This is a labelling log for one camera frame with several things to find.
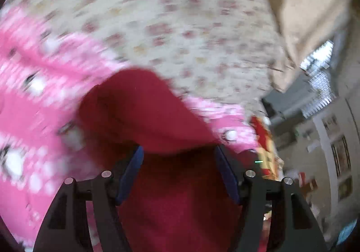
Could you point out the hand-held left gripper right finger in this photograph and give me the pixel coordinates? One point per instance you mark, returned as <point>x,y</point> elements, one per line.
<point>227,173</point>

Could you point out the floral bedsheet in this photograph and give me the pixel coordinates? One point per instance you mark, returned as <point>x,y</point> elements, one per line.
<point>168,24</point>

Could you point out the red and yellow printed cloth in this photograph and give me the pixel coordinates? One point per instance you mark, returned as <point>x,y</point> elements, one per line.
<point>264,150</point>

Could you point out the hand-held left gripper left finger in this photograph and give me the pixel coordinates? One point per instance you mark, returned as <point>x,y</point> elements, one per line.
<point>130,173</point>

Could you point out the red garment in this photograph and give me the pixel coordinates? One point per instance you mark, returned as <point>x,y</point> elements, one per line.
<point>168,156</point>

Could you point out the window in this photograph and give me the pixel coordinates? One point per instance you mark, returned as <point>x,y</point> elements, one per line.
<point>320,83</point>

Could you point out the framed wall pictures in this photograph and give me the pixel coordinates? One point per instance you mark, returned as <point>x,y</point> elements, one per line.
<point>341,159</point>

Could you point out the blue cloth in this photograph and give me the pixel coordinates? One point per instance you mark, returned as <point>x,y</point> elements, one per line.
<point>347,232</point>

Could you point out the pink printed blanket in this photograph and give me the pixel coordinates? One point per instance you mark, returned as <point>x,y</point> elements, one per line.
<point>42,100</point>

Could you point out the beige curtain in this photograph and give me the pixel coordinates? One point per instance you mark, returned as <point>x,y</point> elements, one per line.
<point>306,10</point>

